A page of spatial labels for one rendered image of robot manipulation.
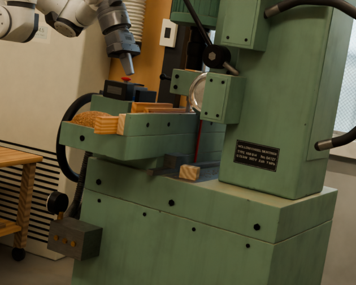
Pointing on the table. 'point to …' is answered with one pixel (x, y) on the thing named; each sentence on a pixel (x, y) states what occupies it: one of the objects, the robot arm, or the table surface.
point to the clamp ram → (145, 96)
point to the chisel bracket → (182, 81)
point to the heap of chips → (88, 118)
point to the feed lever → (223, 53)
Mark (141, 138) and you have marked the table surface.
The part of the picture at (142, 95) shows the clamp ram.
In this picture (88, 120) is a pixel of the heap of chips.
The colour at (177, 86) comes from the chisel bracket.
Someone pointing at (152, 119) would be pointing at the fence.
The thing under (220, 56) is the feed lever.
